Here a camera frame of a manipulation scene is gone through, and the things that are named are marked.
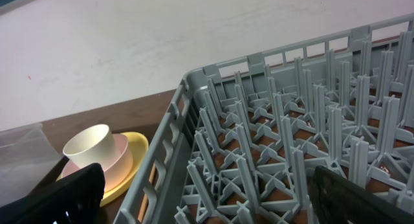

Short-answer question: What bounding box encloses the cream paper cup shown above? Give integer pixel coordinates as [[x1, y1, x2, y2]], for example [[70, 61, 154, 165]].
[[63, 124, 121, 170]]

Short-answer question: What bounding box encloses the grey dishwasher rack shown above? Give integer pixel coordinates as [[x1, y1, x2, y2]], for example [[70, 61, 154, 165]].
[[115, 14, 413, 223]]

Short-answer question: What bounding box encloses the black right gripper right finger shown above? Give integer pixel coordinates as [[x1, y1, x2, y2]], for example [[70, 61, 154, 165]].
[[309, 166, 413, 224]]

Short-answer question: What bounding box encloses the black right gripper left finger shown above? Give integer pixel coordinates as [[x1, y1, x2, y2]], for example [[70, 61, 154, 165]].
[[1, 163, 105, 223]]

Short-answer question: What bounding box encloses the clear plastic bin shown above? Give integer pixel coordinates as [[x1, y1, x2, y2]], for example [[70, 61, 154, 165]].
[[1, 123, 61, 206]]

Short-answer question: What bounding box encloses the yellow plate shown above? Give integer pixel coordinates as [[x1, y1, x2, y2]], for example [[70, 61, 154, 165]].
[[59, 132, 149, 206]]

